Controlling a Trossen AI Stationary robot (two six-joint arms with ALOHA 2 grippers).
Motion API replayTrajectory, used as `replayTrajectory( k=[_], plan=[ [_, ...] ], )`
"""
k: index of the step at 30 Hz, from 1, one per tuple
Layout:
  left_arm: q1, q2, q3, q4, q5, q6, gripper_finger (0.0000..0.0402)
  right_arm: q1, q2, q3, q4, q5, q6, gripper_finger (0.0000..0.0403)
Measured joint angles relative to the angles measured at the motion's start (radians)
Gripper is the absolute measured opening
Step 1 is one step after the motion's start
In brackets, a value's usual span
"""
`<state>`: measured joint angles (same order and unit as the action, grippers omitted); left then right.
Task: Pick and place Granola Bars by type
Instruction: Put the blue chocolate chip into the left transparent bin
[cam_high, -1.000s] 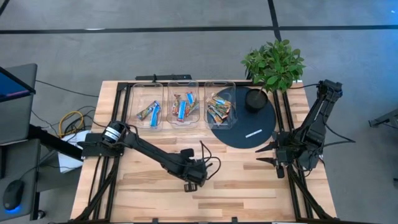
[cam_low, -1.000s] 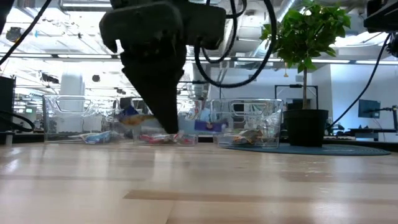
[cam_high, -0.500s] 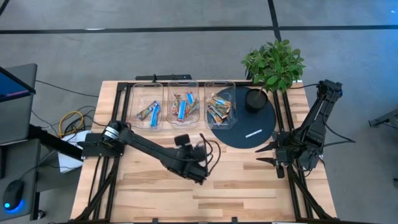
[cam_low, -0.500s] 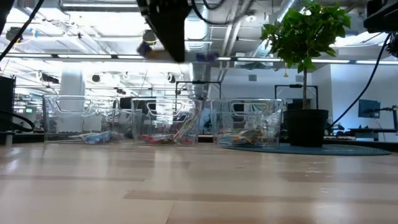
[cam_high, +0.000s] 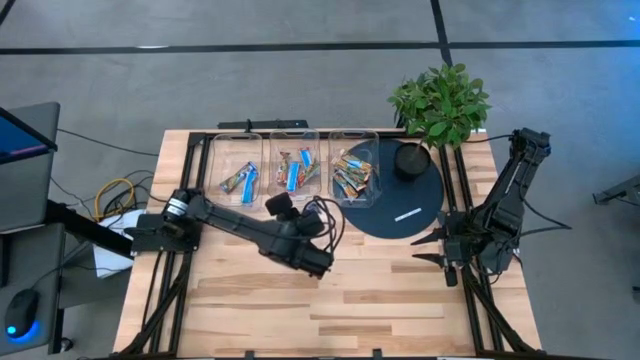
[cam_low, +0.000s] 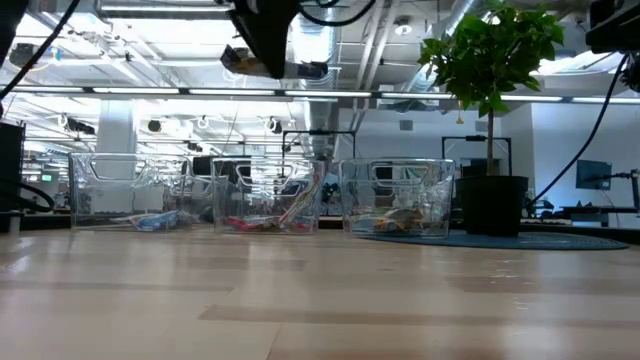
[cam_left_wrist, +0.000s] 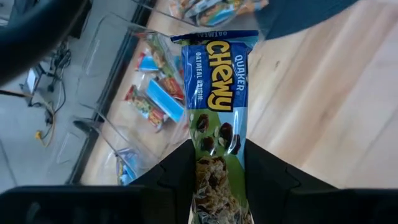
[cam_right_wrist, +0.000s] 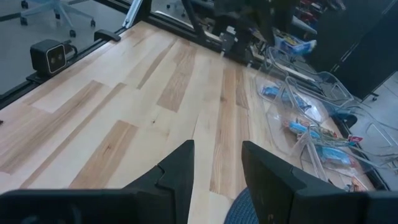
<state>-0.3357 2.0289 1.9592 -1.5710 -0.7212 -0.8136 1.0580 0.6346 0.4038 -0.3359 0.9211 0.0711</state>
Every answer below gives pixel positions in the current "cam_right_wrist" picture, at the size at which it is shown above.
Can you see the blue white packet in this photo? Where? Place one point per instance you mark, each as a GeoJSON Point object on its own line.
{"type": "Point", "coordinates": [295, 45]}

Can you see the clear plastic bin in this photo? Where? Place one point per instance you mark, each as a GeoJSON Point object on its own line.
{"type": "Point", "coordinates": [314, 155]}
{"type": "Point", "coordinates": [280, 118]}
{"type": "Point", "coordinates": [335, 90]}

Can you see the dark cabinet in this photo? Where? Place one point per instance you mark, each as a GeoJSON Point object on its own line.
{"type": "Point", "coordinates": [357, 37]}

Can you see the silver aluminium profile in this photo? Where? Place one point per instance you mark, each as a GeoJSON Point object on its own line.
{"type": "Point", "coordinates": [132, 14]}

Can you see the black cube camera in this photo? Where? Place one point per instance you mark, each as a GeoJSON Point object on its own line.
{"type": "Point", "coordinates": [46, 57]}

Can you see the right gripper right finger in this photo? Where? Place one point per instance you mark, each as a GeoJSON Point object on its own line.
{"type": "Point", "coordinates": [280, 193]}

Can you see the office chair base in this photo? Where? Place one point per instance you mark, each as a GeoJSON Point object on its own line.
{"type": "Point", "coordinates": [57, 5]}

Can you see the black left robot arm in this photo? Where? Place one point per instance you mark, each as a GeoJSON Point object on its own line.
{"type": "Point", "coordinates": [248, 18]}

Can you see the blue green granola bar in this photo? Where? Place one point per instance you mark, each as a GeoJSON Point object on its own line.
{"type": "Point", "coordinates": [281, 95]}

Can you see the dark blue round mat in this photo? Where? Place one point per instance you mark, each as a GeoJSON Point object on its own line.
{"type": "Point", "coordinates": [241, 208]}

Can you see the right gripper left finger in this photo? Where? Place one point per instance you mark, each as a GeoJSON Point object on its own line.
{"type": "Point", "coordinates": [161, 199]}

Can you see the black edge clamp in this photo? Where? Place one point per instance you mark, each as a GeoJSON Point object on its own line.
{"type": "Point", "coordinates": [107, 35]}

